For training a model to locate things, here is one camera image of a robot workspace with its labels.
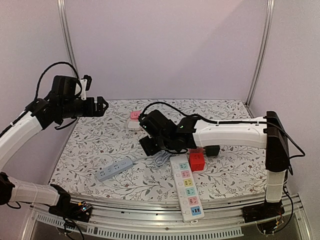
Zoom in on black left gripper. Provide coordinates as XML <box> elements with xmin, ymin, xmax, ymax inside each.
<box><xmin>59</xmin><ymin>95</ymin><xmax>109</xmax><ymax>119</ymax></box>

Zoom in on red cube socket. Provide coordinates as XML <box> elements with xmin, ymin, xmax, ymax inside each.
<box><xmin>188</xmin><ymin>152</ymin><xmax>205</xmax><ymax>172</ymax></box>

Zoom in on dark green cube socket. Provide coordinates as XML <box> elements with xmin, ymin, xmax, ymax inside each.
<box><xmin>204</xmin><ymin>145</ymin><xmax>220</xmax><ymax>158</ymax></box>

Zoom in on pink cube socket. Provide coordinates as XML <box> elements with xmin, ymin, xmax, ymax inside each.
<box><xmin>189</xmin><ymin>147</ymin><xmax>203</xmax><ymax>154</ymax></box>

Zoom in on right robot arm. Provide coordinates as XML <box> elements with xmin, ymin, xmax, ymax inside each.
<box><xmin>138</xmin><ymin>109</ymin><xmax>306</xmax><ymax>223</ymax></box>

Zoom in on pink round socket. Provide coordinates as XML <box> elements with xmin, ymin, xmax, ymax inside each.
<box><xmin>126</xmin><ymin>110</ymin><xmax>141</xmax><ymax>132</ymax></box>

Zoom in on grey-blue power strip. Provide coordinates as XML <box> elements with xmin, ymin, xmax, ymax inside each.
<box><xmin>96</xmin><ymin>158</ymin><xmax>133</xmax><ymax>182</ymax></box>

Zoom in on floral table mat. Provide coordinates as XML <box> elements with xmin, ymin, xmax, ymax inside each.
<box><xmin>47</xmin><ymin>99</ymin><xmax>287</xmax><ymax>202</ymax></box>

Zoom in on white colourful power strip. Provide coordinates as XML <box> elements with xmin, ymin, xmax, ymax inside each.
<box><xmin>169</xmin><ymin>155</ymin><xmax>205</xmax><ymax>224</ymax></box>

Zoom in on bundled light cables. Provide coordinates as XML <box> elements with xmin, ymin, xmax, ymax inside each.
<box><xmin>134</xmin><ymin>151</ymin><xmax>181</xmax><ymax>167</ymax></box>

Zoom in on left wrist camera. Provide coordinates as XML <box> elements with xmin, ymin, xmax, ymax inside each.
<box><xmin>79</xmin><ymin>75</ymin><xmax>92</xmax><ymax>100</ymax></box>

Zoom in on left aluminium frame post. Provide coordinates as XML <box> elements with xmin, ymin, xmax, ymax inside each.
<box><xmin>57</xmin><ymin>0</ymin><xmax>78</xmax><ymax>72</ymax></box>

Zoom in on aluminium frame post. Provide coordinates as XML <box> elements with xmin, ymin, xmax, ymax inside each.
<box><xmin>245</xmin><ymin>0</ymin><xmax>275</xmax><ymax>109</ymax></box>
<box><xmin>57</xmin><ymin>0</ymin><xmax>78</xmax><ymax>72</ymax></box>

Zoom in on right aluminium frame post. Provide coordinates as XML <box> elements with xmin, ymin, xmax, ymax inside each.
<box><xmin>245</xmin><ymin>0</ymin><xmax>275</xmax><ymax>109</ymax></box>

